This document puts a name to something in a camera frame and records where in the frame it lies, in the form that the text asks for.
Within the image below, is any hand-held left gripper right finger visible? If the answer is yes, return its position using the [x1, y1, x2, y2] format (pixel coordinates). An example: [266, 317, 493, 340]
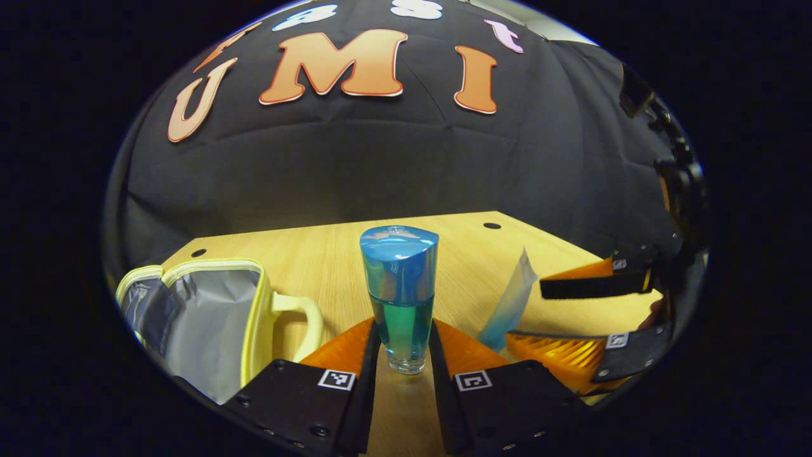
[428, 317, 587, 456]

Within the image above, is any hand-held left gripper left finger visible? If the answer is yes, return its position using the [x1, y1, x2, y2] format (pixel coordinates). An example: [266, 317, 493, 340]
[222, 316, 383, 457]

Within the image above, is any light blue tube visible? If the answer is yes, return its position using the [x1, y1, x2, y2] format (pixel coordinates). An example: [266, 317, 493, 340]
[477, 248, 539, 353]

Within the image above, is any blue glass bottle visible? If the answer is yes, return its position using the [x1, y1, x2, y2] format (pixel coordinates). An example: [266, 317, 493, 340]
[359, 225, 440, 375]

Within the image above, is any pale yellow suitcase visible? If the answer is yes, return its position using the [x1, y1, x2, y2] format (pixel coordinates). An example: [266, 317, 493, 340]
[114, 257, 324, 407]

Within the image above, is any black backdrop cloth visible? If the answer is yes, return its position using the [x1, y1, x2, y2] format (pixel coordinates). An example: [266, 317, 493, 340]
[101, 0, 705, 280]

